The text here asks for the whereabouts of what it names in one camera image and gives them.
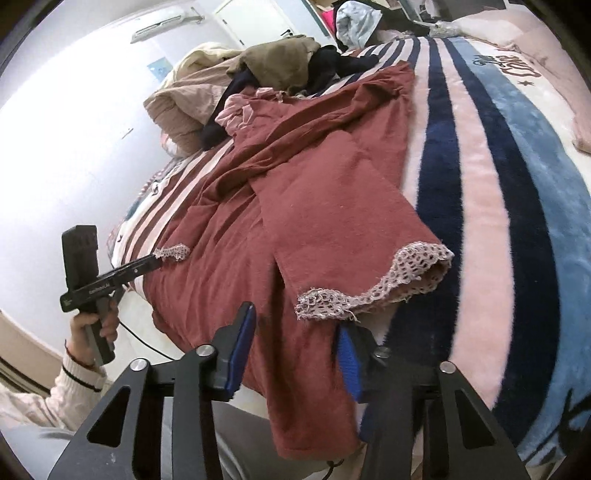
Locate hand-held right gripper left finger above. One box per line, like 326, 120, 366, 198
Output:
46, 301, 257, 480

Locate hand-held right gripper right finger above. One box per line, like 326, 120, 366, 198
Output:
335, 323, 529, 480

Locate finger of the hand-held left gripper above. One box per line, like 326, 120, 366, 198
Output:
111, 255, 162, 283

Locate red garment with lace trim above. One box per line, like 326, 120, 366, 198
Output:
143, 60, 456, 460

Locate person's left forearm striped sleeve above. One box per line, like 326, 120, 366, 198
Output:
0, 342, 115, 432

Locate black clothes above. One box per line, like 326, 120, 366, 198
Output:
201, 48, 384, 149

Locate person's left hand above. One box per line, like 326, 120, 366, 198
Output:
68, 302, 122, 368

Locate pink quilt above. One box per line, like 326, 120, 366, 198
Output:
144, 69, 237, 156

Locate pink garment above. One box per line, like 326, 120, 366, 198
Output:
216, 88, 288, 138

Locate striped fleece blanket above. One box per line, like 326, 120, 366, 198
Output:
106, 34, 591, 467

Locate cream blanket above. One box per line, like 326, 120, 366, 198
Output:
173, 41, 246, 82

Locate white air conditioner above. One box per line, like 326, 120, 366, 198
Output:
130, 13, 205, 45

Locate olive garment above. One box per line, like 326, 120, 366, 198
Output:
226, 36, 322, 92

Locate white door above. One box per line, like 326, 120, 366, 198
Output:
215, 0, 296, 38

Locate pink bag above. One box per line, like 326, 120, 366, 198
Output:
318, 8, 339, 36

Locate light blue clothing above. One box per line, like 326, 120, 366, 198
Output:
335, 1, 385, 47

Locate small floral pouch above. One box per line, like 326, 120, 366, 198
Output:
416, 18, 459, 38

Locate pink ribbed pillow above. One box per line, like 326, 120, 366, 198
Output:
455, 2, 591, 154

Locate black cable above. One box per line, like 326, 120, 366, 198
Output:
116, 318, 186, 361

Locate blue wall poster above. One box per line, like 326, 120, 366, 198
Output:
148, 56, 173, 79

